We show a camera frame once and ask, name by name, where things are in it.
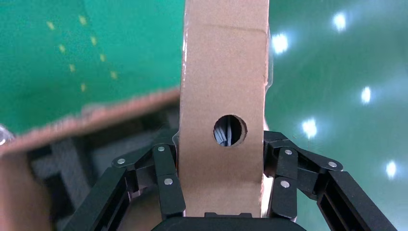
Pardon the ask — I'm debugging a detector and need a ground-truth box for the silver metal binder clip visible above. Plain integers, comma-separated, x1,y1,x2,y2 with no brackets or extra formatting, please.
0,125,15,147

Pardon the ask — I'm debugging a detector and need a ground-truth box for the small cardboard box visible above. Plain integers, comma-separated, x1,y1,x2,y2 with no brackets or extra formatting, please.
177,0,272,219

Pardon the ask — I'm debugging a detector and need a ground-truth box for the green cloth with yellow dots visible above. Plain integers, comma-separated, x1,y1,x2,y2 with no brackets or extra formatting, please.
0,0,186,135

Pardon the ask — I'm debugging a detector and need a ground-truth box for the large open cardboard carton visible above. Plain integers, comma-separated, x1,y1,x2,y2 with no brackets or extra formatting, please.
0,88,182,231

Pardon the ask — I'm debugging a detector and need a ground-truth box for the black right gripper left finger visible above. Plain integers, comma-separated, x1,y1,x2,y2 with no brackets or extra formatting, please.
62,127,187,231

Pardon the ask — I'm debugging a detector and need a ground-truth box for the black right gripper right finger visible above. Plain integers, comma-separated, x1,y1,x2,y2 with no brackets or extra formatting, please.
263,130,399,231

